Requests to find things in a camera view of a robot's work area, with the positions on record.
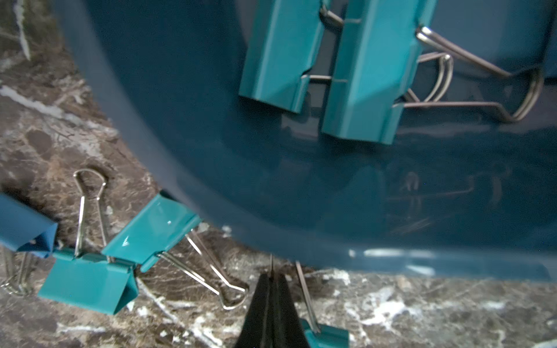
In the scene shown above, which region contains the blue binder clip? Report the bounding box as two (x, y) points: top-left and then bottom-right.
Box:
(1, 193), (58, 297)

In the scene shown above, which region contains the dark teal storage box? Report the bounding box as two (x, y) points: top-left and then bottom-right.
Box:
(53, 1), (556, 281)

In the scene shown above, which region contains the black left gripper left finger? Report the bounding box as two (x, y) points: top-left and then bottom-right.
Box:
(234, 273), (273, 348)

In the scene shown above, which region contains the teal binder clip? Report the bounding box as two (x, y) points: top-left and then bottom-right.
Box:
(102, 193), (249, 310)
(38, 168), (139, 315)
(239, 1), (331, 113)
(295, 261), (350, 348)
(321, 1), (544, 144)

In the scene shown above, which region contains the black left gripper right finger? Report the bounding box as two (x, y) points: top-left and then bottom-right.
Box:
(272, 272), (310, 348)

